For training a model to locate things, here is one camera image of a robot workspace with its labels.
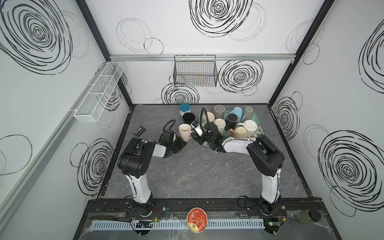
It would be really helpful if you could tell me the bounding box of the green floral tray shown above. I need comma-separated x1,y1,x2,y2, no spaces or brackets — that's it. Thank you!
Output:
198,110,265,147

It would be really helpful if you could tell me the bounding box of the cream white mug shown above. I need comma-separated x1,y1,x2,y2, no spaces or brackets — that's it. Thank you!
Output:
214,119,226,134

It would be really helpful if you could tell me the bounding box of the pink mug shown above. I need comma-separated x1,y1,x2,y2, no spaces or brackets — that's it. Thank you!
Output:
178,124,192,142

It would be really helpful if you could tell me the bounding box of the black and white mug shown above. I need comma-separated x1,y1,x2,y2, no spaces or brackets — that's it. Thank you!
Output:
183,113,196,125

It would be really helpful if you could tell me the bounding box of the orange peach mug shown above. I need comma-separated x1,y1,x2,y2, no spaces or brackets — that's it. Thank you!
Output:
228,126,248,139

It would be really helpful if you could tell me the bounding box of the white speckled mug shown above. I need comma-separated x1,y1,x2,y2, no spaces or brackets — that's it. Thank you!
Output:
239,120,259,137

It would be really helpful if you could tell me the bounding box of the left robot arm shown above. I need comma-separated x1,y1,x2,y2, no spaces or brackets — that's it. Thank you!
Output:
117,130,187,215

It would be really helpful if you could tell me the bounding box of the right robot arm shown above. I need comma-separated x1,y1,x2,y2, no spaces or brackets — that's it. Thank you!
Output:
191,121,285,216

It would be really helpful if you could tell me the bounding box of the beige mug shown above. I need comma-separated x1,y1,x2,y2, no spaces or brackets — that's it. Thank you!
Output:
202,112,216,126

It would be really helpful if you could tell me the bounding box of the light blue mug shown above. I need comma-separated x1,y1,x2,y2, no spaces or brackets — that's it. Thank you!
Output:
230,107,243,122

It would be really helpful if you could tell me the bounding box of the teal and white mug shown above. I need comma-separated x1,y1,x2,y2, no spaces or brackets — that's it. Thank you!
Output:
179,103,191,116

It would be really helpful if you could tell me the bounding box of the small black device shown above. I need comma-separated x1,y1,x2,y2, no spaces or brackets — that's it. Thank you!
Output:
134,126,146,137

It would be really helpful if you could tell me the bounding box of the black lid jar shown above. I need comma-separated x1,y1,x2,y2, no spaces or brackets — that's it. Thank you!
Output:
299,210,322,224

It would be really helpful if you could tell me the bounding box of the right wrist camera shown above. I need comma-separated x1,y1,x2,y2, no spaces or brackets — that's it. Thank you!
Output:
191,121,203,137

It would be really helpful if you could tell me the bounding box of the black wire basket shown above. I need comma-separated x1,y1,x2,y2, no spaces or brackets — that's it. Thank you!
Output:
173,55,219,88

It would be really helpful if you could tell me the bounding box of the white wire shelf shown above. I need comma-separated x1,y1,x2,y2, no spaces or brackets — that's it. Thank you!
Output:
74,62,125,123

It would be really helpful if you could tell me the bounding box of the white slotted cable duct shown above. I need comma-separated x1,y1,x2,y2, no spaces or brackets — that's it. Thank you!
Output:
89,219,265,231

